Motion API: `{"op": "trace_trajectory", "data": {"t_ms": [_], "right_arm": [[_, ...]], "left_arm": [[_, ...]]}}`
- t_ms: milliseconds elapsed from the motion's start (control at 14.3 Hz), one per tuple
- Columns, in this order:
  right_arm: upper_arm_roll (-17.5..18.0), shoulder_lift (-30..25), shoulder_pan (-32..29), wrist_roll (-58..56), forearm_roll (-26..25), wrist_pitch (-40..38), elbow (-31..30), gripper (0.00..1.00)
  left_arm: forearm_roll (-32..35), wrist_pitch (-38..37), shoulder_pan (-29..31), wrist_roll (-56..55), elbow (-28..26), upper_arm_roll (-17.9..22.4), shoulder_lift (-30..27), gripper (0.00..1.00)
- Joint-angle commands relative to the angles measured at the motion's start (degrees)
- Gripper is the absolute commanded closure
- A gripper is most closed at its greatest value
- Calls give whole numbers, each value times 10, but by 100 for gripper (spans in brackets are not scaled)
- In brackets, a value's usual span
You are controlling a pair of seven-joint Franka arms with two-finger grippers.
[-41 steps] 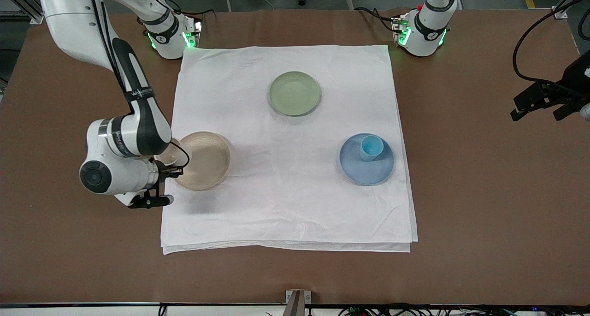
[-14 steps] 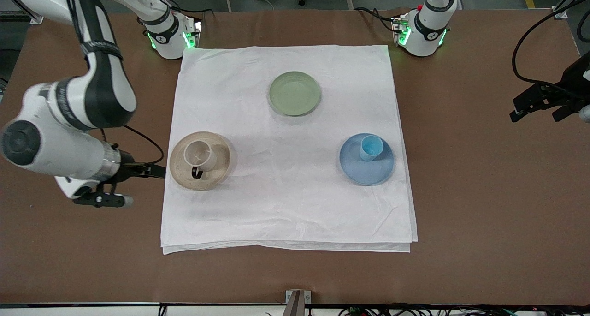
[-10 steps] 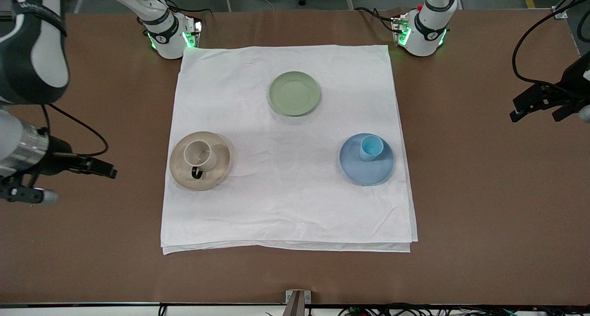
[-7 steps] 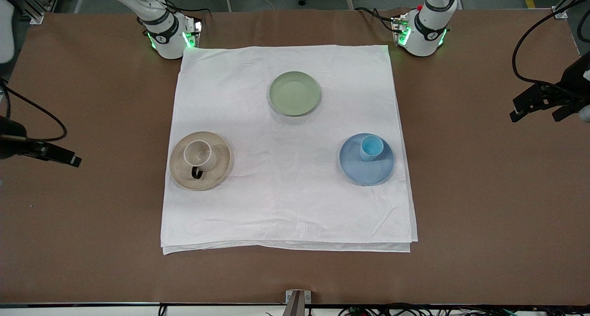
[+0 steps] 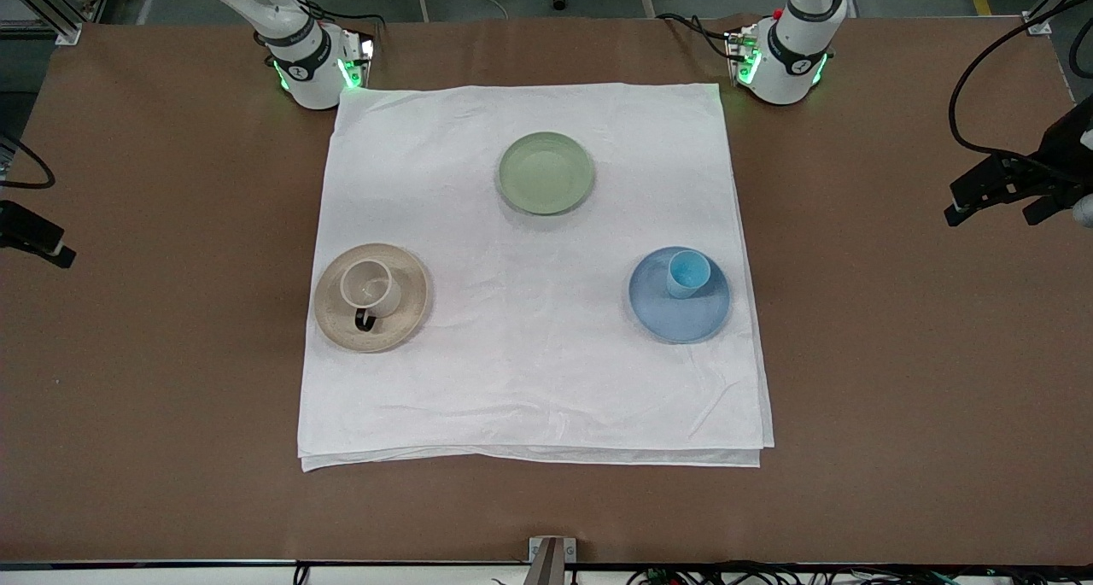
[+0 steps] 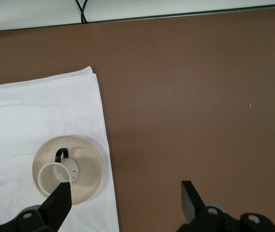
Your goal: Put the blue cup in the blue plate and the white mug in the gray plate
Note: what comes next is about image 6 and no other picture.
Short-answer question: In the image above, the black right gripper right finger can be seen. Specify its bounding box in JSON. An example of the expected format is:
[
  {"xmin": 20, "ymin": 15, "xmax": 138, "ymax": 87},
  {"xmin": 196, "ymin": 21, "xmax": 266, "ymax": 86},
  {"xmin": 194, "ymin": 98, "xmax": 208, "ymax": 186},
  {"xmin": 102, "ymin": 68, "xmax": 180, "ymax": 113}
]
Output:
[{"xmin": 176, "ymin": 180, "xmax": 275, "ymax": 232}]

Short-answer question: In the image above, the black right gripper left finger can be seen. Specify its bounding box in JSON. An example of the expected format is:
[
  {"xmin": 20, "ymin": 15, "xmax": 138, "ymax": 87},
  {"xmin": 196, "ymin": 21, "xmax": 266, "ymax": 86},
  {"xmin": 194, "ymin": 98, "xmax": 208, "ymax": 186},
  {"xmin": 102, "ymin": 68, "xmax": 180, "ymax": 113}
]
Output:
[{"xmin": 0, "ymin": 182, "xmax": 73, "ymax": 232}]

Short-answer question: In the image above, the white mug with black handle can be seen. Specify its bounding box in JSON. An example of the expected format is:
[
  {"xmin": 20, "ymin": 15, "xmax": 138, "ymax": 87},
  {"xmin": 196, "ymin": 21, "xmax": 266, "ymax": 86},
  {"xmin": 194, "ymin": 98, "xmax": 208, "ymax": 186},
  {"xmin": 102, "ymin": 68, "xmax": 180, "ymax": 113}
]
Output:
[{"xmin": 37, "ymin": 147, "xmax": 80, "ymax": 198}]

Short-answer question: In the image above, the beige plate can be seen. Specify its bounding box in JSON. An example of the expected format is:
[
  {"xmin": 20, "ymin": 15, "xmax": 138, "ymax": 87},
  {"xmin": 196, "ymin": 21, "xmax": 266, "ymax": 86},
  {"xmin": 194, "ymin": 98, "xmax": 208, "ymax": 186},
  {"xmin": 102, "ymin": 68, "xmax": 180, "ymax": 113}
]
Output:
[{"xmin": 32, "ymin": 135, "xmax": 103, "ymax": 205}]

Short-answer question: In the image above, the white cloth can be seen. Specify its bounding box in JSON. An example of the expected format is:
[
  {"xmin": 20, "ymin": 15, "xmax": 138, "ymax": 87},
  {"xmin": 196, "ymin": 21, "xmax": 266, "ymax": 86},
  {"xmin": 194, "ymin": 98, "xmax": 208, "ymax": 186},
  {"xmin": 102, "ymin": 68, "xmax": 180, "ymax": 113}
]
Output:
[{"xmin": 0, "ymin": 65, "xmax": 120, "ymax": 232}]

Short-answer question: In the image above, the thin black cable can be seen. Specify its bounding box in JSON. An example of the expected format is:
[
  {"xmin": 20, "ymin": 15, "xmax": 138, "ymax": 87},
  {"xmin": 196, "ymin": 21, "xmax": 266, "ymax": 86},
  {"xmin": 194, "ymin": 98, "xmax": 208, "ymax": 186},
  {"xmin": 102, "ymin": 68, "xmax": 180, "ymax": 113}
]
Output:
[{"xmin": 74, "ymin": 0, "xmax": 89, "ymax": 24}]

